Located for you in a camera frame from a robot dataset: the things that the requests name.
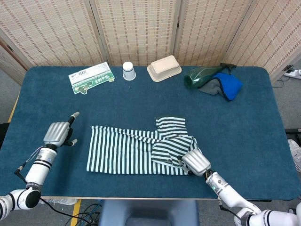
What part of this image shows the white sneaker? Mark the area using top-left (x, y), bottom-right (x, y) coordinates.
top-left (287, 138), bottom-right (301, 174)

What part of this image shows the white paper cup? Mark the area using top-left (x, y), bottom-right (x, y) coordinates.
top-left (122, 61), bottom-right (137, 81)

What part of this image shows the blue table mat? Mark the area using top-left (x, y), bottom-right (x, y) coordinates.
top-left (0, 65), bottom-right (300, 201)

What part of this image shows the white crumpled fabric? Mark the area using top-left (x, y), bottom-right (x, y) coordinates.
top-left (40, 197), bottom-right (78, 206)

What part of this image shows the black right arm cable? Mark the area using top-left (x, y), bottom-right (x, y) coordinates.
top-left (218, 199), bottom-right (240, 217)

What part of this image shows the beige plastic tray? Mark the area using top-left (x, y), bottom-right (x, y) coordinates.
top-left (147, 55), bottom-right (182, 82)

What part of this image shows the bamboo screen panel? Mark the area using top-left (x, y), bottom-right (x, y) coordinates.
top-left (0, 35), bottom-right (28, 87)
top-left (222, 0), bottom-right (301, 83)
top-left (173, 0), bottom-right (256, 66)
top-left (89, 0), bottom-right (182, 66)
top-left (0, 0), bottom-right (105, 68)

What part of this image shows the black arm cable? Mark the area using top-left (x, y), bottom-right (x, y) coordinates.
top-left (14, 165), bottom-right (99, 224)
top-left (218, 199), bottom-right (240, 217)

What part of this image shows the blue grey cloth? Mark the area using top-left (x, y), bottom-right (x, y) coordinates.
top-left (197, 72), bottom-right (244, 102)

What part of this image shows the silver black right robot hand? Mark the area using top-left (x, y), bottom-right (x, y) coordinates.
top-left (176, 148), bottom-right (212, 177)

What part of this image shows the green white flat carton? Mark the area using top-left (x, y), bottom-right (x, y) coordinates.
top-left (68, 62), bottom-right (115, 95)

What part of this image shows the green plastic bottle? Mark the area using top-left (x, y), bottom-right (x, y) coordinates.
top-left (183, 63), bottom-right (237, 89)

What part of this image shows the white power strip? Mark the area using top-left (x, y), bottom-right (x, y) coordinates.
top-left (284, 68), bottom-right (301, 79)

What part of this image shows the floor cable bundle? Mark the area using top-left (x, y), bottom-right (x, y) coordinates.
top-left (64, 200), bottom-right (104, 226)

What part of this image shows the green white striped T-shirt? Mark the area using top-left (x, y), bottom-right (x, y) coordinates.
top-left (86, 114), bottom-right (202, 177)

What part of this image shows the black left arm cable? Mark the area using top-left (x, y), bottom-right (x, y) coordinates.
top-left (14, 165), bottom-right (99, 224)

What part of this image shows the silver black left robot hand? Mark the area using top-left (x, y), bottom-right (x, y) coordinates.
top-left (43, 112), bottom-right (80, 149)

